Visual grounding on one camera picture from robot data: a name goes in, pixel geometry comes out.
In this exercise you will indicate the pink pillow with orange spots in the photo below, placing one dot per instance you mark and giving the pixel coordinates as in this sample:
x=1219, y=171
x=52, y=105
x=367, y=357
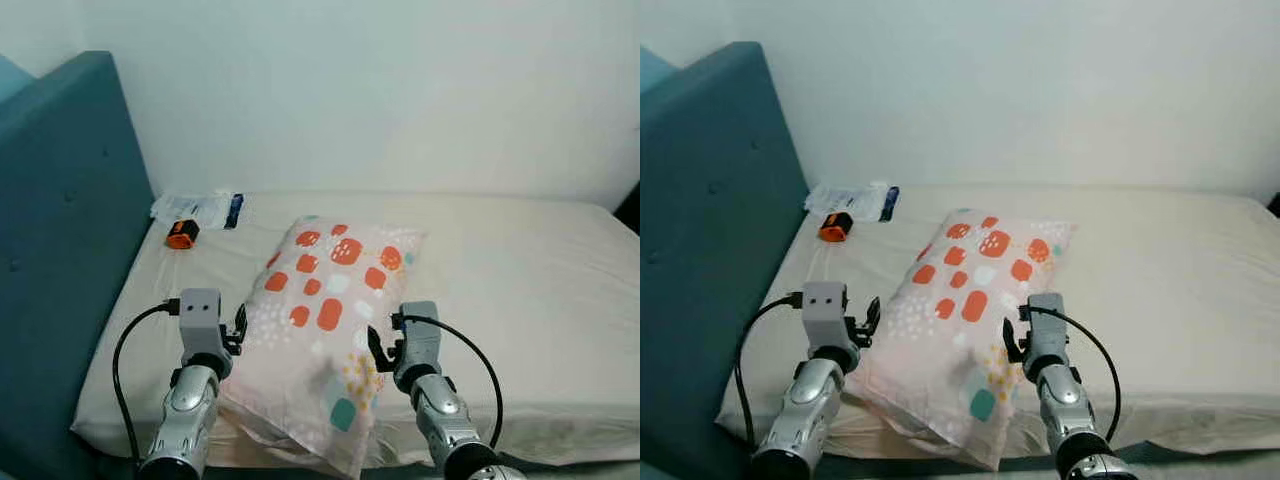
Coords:
x=960, y=300
x=320, y=290

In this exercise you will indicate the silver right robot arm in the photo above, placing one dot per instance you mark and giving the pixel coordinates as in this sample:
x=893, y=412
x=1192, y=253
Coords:
x=445, y=420
x=1065, y=410

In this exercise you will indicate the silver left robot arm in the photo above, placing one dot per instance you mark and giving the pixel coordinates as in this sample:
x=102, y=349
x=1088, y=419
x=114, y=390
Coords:
x=185, y=420
x=805, y=420

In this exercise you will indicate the small orange and black device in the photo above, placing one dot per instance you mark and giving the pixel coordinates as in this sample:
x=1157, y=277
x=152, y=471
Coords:
x=835, y=228
x=182, y=236

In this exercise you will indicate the dark blue flat packet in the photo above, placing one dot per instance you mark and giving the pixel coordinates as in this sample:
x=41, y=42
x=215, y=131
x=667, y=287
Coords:
x=235, y=210
x=890, y=203

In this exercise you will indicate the white plastic packet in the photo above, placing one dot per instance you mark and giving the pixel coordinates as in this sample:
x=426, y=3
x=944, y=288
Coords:
x=195, y=208
x=850, y=198

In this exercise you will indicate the white sheeted mattress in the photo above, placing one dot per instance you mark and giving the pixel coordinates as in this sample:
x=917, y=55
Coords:
x=520, y=300
x=1170, y=290

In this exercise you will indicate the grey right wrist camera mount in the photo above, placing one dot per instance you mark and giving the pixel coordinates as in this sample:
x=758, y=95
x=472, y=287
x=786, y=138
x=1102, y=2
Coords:
x=420, y=335
x=1046, y=325

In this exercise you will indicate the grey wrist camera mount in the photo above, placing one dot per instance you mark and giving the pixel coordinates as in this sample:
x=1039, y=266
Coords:
x=825, y=312
x=200, y=320
x=420, y=335
x=1046, y=325

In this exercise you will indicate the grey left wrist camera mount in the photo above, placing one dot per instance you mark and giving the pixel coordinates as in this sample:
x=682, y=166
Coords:
x=200, y=320
x=825, y=312

